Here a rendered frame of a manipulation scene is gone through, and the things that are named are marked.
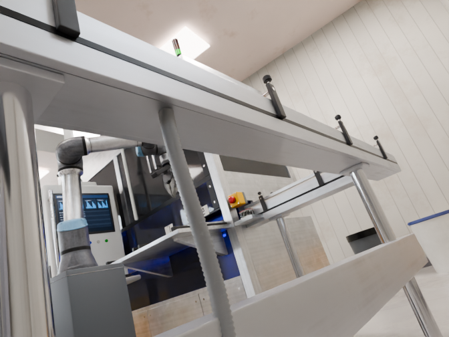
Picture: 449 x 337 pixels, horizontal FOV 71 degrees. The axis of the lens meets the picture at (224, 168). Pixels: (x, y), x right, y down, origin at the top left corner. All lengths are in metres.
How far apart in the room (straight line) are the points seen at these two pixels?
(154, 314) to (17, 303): 2.12
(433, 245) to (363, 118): 2.28
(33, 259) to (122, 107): 0.23
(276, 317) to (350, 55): 5.73
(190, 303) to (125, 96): 1.78
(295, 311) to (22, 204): 0.39
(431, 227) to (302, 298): 3.82
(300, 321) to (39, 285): 0.36
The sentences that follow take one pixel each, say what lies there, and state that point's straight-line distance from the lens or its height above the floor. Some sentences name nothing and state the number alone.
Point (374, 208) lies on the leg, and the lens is 1.27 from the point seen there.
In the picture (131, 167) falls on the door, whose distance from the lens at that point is 2.58.
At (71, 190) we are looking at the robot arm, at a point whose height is 1.20.
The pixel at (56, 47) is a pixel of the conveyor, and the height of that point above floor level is 0.86.
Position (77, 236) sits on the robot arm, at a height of 0.93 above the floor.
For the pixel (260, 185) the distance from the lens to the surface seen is 2.18.
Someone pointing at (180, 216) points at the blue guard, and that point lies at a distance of 2.10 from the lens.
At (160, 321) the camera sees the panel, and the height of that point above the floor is 0.48.
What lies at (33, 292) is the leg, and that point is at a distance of 0.32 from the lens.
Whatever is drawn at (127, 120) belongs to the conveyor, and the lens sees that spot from 0.50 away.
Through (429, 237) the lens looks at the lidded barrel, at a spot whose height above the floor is 0.39.
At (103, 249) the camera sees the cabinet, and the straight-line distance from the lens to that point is 2.45.
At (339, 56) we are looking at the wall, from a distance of 6.11.
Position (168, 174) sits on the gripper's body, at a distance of 1.75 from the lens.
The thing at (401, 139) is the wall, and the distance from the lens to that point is 5.47.
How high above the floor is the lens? 0.58
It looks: 19 degrees up
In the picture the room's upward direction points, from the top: 18 degrees counter-clockwise
